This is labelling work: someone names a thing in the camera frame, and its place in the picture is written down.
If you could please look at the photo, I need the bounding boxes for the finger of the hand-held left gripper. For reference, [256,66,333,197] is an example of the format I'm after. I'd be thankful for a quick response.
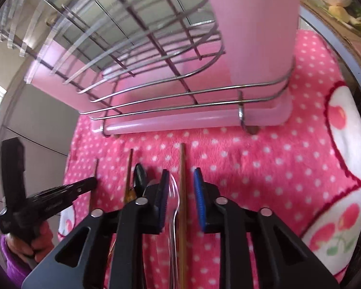
[26,177,98,221]

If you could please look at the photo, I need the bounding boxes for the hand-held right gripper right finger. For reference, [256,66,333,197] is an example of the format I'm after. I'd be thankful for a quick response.
[193,168,341,289]

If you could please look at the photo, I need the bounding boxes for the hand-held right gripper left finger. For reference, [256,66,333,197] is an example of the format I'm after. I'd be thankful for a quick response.
[21,169,169,289]

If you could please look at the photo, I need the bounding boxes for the clear plastic spoon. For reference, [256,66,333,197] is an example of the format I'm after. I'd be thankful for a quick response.
[147,175,181,289]

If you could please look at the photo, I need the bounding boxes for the metal wire dish rack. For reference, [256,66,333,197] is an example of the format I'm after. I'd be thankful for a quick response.
[0,0,297,136]

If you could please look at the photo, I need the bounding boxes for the pink cutlery holder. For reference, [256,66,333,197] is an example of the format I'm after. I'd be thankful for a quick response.
[199,0,300,85]

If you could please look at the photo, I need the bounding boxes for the person's left forearm purple sleeve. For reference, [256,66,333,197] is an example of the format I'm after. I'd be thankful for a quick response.
[0,235,32,287]

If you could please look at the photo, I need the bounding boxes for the person's left hand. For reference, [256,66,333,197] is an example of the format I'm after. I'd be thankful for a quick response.
[6,220,55,262]

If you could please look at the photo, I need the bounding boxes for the grey lower kitchen cabinets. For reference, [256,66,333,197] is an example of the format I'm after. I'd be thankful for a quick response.
[0,81,80,235]

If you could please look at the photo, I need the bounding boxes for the pink polka dot blanket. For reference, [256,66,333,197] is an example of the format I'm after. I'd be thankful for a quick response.
[58,30,361,289]

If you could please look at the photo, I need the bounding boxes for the pink drip tray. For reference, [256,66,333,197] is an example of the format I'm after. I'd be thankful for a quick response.
[26,40,294,136]

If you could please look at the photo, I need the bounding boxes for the metal shelf rack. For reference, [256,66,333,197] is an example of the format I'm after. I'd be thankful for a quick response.
[298,0,361,103]

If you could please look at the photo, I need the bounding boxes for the black utensil handle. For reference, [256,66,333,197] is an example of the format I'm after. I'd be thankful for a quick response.
[133,163,147,201]

